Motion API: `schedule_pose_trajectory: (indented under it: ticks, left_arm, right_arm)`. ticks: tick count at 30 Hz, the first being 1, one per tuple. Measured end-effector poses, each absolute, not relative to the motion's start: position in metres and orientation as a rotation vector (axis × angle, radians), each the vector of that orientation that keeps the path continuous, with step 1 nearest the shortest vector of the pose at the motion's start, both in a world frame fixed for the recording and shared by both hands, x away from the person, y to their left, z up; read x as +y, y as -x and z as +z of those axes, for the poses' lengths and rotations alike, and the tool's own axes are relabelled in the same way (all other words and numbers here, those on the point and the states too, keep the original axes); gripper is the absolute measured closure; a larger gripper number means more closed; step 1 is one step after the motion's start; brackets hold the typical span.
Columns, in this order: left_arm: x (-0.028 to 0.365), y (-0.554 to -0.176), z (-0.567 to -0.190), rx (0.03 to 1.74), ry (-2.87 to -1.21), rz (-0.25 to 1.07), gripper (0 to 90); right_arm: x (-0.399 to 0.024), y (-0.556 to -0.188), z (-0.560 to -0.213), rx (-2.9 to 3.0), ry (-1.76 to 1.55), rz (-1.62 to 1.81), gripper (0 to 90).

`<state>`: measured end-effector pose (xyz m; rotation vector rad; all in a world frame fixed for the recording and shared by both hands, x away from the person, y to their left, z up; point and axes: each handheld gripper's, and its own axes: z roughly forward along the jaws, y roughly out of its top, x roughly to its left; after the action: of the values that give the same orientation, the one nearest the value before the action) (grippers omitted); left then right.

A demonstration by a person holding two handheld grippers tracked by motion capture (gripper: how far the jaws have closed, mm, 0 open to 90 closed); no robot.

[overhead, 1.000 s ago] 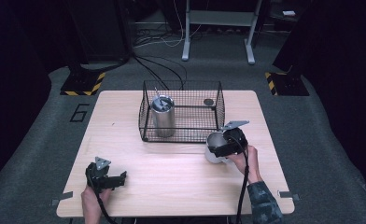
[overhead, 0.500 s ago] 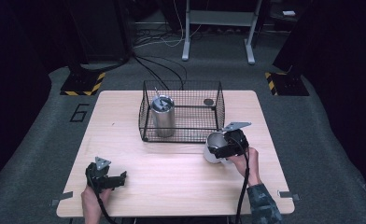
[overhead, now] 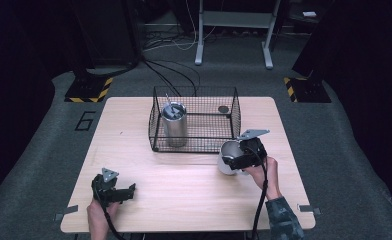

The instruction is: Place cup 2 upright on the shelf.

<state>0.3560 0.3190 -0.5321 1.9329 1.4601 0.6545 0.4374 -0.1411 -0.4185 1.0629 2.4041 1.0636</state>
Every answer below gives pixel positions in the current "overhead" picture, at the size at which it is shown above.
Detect left hand-held gripper cable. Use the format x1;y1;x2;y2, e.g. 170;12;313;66
91;185;127;240

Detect white floor cables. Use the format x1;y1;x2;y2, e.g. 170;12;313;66
143;0;218;52

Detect black wire basket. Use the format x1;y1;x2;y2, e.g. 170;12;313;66
148;85;242;155

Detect grey tape strip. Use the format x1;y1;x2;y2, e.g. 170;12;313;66
53;204;79;223
297;203;322;216

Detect person's right hand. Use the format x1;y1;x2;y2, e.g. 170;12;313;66
243;156;282;201

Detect right hand-held gripper cable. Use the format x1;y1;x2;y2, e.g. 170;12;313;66
250;156;269;240

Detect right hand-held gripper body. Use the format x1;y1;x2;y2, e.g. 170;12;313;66
236;128;271;169

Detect white metal stand frame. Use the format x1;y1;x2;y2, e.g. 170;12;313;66
194;0;283;70

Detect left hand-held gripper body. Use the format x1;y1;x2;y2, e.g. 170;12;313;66
91;167;128;206

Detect person's left hand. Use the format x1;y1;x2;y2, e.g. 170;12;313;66
86;199;121;231

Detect steel mug with handle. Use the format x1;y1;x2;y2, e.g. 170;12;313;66
216;139;252;177

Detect black floor cables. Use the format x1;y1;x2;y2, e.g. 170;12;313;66
140;29;202;98

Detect hand-held gripper cable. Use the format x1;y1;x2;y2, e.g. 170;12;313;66
250;156;269;240
91;185;127;240

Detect black curtain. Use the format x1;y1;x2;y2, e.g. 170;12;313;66
0;0;143;204
291;0;392;231

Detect striped black stand base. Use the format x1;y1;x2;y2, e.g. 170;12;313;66
283;71;332;104
64;68;114;104

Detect steel tumbler with straw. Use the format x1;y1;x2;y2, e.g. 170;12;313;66
160;92;189;149

